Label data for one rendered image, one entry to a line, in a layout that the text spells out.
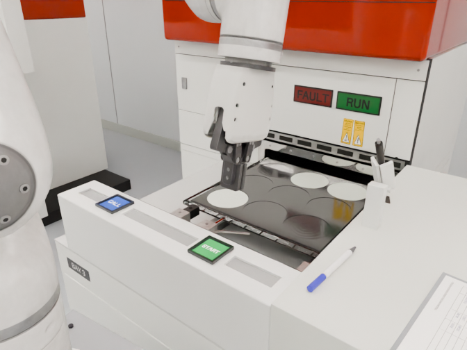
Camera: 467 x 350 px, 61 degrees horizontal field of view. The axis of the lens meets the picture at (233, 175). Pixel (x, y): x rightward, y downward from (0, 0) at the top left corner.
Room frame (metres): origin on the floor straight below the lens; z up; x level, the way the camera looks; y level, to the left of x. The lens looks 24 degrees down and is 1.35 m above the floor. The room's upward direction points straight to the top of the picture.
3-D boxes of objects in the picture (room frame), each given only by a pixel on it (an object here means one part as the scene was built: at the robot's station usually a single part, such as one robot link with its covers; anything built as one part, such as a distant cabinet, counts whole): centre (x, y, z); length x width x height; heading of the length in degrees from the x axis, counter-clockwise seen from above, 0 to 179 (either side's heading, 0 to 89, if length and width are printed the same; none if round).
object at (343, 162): (1.05, -0.26, 0.89); 0.44 x 0.02 x 0.10; 52
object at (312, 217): (0.88, -0.14, 0.90); 0.34 x 0.34 x 0.01; 52
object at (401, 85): (1.17, -0.12, 1.02); 0.81 x 0.03 x 0.40; 52
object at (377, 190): (0.63, -0.26, 1.03); 0.06 x 0.04 x 0.13; 142
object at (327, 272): (0.49, -0.15, 0.97); 0.14 x 0.01 x 0.01; 138
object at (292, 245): (0.73, -0.03, 0.90); 0.38 x 0.01 x 0.01; 52
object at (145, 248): (0.63, 0.14, 0.89); 0.55 x 0.09 x 0.14; 52
